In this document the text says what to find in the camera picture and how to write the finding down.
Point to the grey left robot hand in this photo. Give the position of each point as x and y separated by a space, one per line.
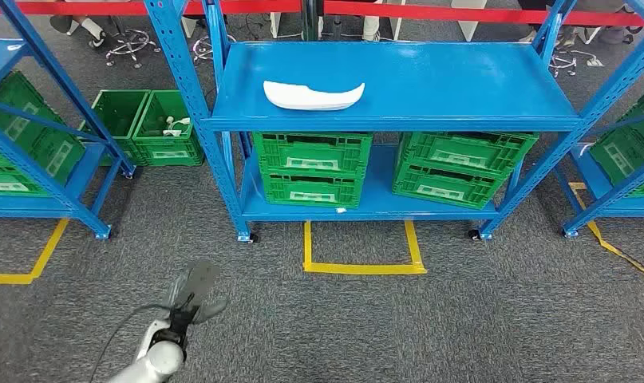
197 280

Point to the white curved plastic part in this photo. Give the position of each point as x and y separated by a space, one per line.
311 98

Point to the green open plastic crate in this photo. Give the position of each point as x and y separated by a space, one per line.
118 113
168 153

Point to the yellow floor tape square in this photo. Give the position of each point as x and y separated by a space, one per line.
364 268
41 259
596 232

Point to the black round stool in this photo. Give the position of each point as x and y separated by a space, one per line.
208 47

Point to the chrome base stool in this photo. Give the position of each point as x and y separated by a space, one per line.
562 62
131 47

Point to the white desk panel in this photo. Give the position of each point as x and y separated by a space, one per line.
469 24
275 25
188 26
395 24

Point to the person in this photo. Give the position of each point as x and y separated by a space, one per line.
372 26
528 37
615 34
91 29

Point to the red barrier belt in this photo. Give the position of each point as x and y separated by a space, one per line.
459 15
89 7

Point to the white power strip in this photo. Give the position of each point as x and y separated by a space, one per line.
595 62

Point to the black barrier post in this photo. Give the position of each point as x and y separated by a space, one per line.
312 21

